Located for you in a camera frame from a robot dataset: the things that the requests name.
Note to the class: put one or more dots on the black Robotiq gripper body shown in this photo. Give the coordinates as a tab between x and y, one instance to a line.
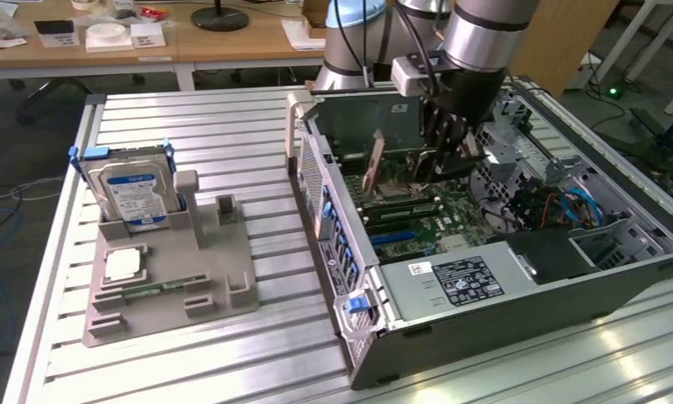
471	92

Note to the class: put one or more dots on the graphics card with metal bracket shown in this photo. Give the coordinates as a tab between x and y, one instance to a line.
377	155

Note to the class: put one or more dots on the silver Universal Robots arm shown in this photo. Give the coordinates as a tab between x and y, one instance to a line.
483	38

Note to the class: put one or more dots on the metal disk bay cage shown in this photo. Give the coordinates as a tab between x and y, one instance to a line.
506	172

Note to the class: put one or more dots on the green motherboard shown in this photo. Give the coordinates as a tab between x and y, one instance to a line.
455	219

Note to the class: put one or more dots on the CPU socket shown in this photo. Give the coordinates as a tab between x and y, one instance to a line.
395	193

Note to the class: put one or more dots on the installed black RAM stick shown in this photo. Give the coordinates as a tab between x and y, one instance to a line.
410	215
399	207

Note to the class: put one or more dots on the wooden cabinet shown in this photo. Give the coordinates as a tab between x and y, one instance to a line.
567	38

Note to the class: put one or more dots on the blue expansion slot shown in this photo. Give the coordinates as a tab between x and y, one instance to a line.
394	238

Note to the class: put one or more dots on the white paper stack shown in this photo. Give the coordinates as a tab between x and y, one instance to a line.
303	35

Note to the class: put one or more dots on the grey power supply unit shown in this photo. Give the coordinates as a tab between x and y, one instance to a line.
415	294

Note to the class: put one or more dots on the blue case latch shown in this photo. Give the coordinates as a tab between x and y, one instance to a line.
355	305

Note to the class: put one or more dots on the open black PC case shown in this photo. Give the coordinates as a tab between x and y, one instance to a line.
483	336

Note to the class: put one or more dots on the wooden desk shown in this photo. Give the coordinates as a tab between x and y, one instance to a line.
230	42

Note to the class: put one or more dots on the black round lamp base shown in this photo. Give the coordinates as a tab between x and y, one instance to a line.
221	17

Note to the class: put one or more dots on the hard disk in blue caddy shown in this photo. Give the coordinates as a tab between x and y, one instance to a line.
135	193

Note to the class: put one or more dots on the plain white labelled box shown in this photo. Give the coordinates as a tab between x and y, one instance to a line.
147	35

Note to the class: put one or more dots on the grey parts rack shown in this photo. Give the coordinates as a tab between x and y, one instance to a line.
169	269

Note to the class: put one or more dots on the red small item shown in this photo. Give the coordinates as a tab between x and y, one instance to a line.
153	13

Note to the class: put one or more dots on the green RAM stick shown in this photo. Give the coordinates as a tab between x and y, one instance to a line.
151	288

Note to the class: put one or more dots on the white box with tape roll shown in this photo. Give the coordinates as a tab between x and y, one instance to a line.
109	37

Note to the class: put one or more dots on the silver CPU chip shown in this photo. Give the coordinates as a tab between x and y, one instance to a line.
122	264

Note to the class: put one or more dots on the black chair base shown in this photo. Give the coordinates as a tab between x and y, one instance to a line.
51	94

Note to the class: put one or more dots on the white box with black lid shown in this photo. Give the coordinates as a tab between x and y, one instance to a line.
58	33

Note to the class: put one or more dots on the white paper label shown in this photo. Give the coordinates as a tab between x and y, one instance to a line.
6	43

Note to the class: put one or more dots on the clear plastic bag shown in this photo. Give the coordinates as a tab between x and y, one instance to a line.
3	21

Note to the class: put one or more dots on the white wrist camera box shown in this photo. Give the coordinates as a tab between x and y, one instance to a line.
410	73

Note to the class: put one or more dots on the white table leg frame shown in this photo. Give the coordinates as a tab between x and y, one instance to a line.
651	38

